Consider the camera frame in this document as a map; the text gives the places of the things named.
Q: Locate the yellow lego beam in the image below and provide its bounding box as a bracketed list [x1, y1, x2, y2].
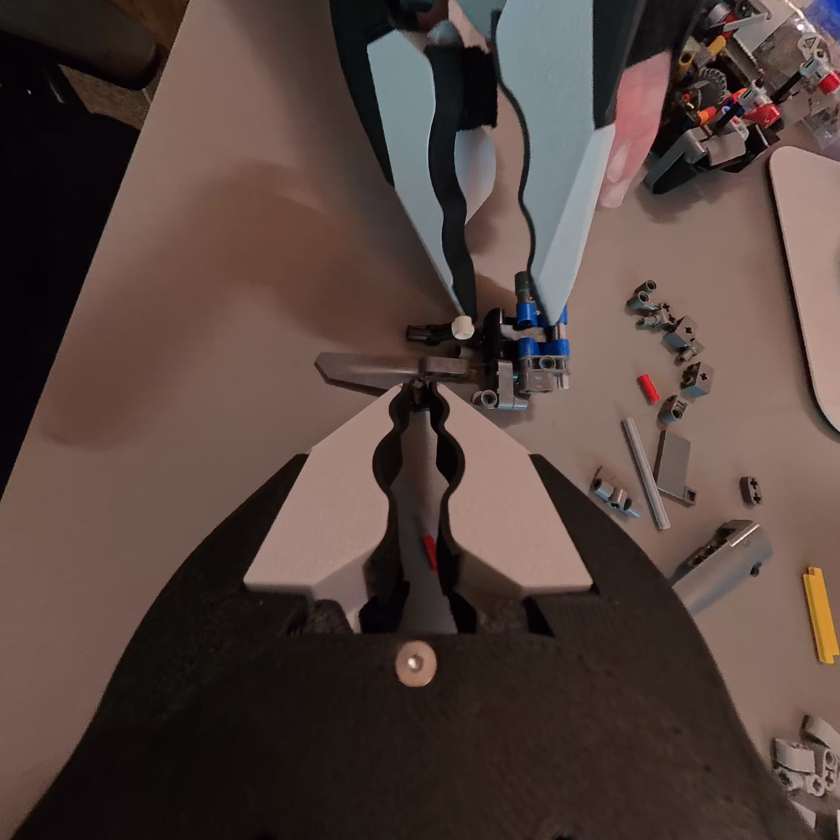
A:
[801, 566, 840, 665]

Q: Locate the blue and grey lego assembly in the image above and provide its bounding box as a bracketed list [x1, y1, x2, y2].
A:
[406, 271, 573, 412]

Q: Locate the blue grey lego connector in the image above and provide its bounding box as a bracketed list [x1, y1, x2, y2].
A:
[588, 466, 641, 520]

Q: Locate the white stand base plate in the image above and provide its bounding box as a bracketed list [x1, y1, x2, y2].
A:
[767, 145, 840, 434]

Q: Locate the light grey lego axle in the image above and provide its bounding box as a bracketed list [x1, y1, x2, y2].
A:
[621, 417, 672, 531]

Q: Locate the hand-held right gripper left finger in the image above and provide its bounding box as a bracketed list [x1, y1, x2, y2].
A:
[243, 385, 409, 632]

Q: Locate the pile of light grey connectors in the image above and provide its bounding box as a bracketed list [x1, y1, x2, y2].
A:
[768, 713, 840, 829]

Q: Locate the grey curved lego panel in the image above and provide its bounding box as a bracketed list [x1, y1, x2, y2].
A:
[668, 519, 774, 618]

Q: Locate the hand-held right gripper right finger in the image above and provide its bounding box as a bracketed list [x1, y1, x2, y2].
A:
[430, 385, 599, 631]

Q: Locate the dark chair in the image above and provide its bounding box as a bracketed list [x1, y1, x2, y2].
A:
[0, 0, 162, 90]

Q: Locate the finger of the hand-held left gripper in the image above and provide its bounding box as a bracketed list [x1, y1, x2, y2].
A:
[366, 29, 479, 317]
[495, 0, 641, 317]

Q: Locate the dark grey lego blade panel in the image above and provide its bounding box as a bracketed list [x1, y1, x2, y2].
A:
[314, 351, 475, 396]

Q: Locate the dark grey flat lego panel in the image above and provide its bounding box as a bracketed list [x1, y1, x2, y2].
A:
[652, 429, 700, 507]

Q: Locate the black lego chassis assembly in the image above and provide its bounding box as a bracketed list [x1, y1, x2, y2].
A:
[642, 33, 786, 195]

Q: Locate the person's left hand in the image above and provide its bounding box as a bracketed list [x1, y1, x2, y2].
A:
[594, 49, 676, 210]

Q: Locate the clear bag of lego parts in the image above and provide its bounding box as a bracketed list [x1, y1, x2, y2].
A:
[696, 0, 840, 142]

